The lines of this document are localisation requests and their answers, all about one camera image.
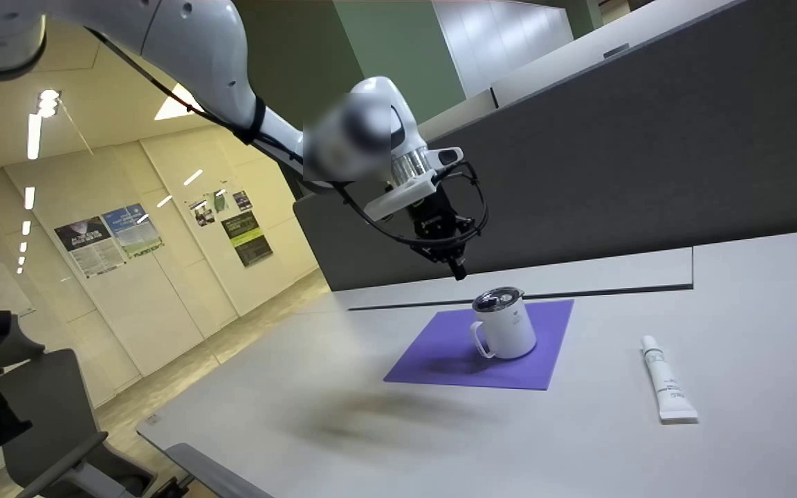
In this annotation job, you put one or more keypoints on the clear chrome-rimmed mug lid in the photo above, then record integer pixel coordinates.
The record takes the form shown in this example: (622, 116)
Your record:
(486, 305)

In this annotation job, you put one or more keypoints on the short strip ceiling light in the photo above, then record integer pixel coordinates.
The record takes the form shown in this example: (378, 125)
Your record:
(30, 197)

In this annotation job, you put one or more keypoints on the square ceiling light panel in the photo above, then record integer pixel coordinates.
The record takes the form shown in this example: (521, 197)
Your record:
(175, 106)

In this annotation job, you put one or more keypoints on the blue wall poster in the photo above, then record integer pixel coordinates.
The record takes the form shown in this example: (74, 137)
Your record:
(133, 229)

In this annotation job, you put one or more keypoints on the grey desk partition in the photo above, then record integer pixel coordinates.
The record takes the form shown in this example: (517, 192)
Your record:
(601, 182)

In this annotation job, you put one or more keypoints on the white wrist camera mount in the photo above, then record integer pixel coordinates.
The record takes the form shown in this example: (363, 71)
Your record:
(395, 199)

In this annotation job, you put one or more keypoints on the poster with black header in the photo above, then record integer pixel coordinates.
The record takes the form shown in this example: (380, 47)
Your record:
(89, 249)

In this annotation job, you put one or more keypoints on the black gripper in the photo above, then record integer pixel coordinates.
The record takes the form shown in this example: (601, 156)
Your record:
(435, 217)

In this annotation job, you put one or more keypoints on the small dark wall picture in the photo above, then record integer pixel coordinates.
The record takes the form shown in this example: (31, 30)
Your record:
(243, 199)

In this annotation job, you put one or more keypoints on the white ledge behind partition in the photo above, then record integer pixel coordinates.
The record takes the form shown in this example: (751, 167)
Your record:
(554, 63)

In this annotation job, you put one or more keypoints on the purple mat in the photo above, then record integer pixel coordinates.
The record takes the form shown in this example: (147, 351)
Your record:
(435, 354)

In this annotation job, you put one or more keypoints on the white tube with green band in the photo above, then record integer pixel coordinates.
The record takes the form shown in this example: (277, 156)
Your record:
(666, 381)

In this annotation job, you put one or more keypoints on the small framed wall photo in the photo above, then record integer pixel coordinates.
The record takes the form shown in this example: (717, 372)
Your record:
(203, 213)

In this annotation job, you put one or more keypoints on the grey chair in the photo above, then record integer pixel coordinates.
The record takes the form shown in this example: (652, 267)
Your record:
(48, 415)

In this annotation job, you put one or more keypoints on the dark green wall poster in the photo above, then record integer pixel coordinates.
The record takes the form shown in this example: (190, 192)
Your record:
(248, 237)

